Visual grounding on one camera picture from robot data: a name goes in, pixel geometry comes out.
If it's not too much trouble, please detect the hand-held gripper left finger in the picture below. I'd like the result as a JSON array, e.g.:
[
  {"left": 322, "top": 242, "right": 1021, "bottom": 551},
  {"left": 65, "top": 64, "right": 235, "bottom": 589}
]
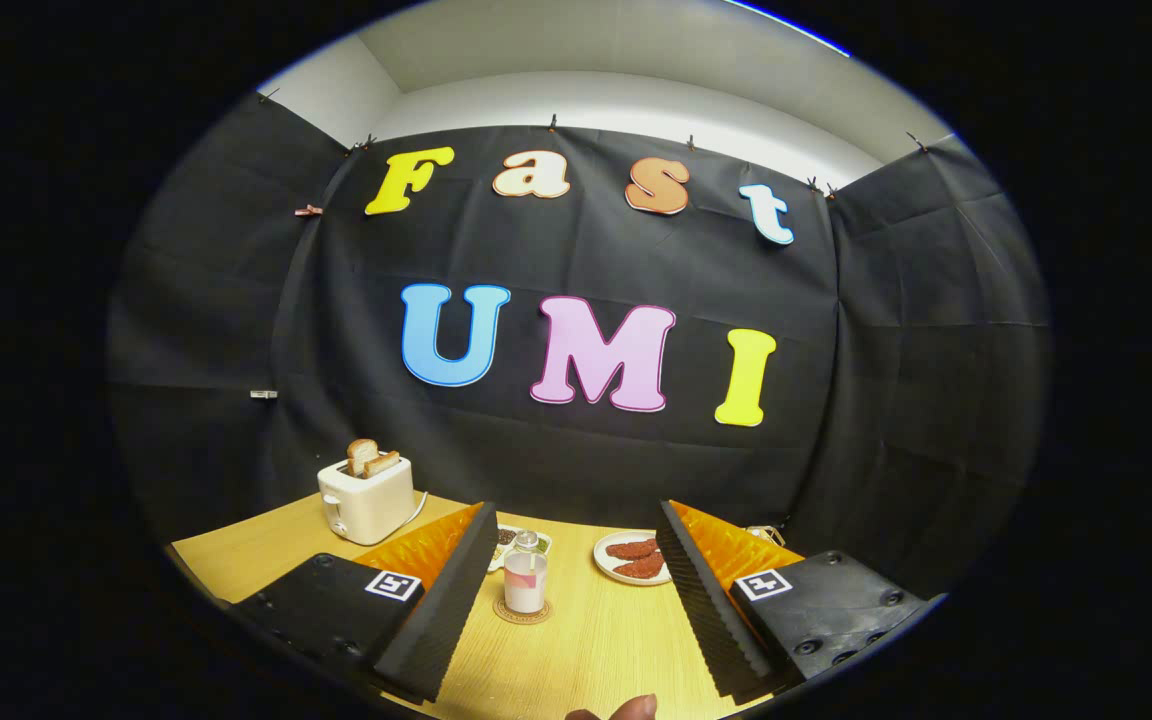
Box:
[{"left": 226, "top": 502, "right": 500, "bottom": 705}]

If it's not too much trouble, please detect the white round plate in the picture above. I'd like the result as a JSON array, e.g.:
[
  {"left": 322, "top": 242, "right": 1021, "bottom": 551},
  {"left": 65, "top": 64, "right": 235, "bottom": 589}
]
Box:
[{"left": 593, "top": 531, "right": 675, "bottom": 587}]

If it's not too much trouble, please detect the round cork coaster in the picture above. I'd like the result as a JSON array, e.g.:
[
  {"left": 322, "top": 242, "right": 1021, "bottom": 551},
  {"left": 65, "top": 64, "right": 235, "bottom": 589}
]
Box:
[{"left": 492, "top": 596, "right": 554, "bottom": 627}]

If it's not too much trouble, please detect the cream toaster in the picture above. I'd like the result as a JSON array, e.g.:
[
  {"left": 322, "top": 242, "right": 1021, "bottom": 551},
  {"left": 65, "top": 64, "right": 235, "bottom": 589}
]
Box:
[{"left": 317, "top": 455, "right": 416, "bottom": 546}]

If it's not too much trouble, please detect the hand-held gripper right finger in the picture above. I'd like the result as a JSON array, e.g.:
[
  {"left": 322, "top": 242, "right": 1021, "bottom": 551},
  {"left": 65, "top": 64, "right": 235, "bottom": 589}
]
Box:
[{"left": 656, "top": 500, "right": 947, "bottom": 701}]

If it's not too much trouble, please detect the clear juice bottle pink label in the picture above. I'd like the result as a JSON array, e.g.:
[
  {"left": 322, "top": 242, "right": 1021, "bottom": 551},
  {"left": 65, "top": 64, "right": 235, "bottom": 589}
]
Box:
[{"left": 503, "top": 530, "right": 549, "bottom": 615}]

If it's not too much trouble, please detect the wooden table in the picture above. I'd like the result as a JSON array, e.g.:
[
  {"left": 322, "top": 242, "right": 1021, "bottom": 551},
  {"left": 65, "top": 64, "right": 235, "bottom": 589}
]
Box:
[{"left": 171, "top": 492, "right": 805, "bottom": 720}]

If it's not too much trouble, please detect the divided snack dish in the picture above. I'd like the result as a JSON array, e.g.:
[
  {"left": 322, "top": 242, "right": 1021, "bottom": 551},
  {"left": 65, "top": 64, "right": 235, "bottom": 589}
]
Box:
[{"left": 488, "top": 524, "right": 554, "bottom": 573}]

